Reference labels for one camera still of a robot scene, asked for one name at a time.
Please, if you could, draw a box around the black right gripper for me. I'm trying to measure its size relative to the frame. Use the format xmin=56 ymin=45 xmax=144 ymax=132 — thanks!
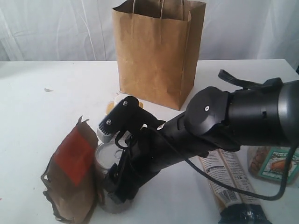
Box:
xmin=102 ymin=112 xmax=241 ymax=205

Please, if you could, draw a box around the dark seed can pull-tab lid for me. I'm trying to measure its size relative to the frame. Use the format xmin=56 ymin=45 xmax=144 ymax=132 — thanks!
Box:
xmin=94 ymin=142 xmax=133 ymax=214

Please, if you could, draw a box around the yellow grain bottle white cap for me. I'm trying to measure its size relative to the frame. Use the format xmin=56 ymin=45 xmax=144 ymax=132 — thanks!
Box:
xmin=105 ymin=94 xmax=145 ymax=118

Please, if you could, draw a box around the brown paper shopping bag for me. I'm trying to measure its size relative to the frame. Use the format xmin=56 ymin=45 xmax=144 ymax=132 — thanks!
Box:
xmin=112 ymin=0 xmax=206 ymax=110

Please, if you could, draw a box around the brown pouch with orange label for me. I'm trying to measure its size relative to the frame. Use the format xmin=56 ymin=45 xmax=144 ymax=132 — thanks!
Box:
xmin=41 ymin=118 xmax=98 ymax=224

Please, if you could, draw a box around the long pasta packet dark blue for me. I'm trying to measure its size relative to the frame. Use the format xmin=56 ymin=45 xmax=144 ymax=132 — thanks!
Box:
xmin=199 ymin=149 xmax=270 ymax=224

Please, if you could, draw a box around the clear nut jar gold lid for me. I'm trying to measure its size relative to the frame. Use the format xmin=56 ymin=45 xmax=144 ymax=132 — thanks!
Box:
xmin=247 ymin=146 xmax=299 ymax=187

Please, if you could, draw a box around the white backdrop curtain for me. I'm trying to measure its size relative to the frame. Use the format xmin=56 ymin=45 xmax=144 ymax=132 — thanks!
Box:
xmin=0 ymin=0 xmax=299 ymax=67

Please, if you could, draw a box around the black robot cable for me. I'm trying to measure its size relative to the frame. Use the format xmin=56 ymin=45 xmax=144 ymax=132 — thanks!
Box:
xmin=114 ymin=70 xmax=299 ymax=201

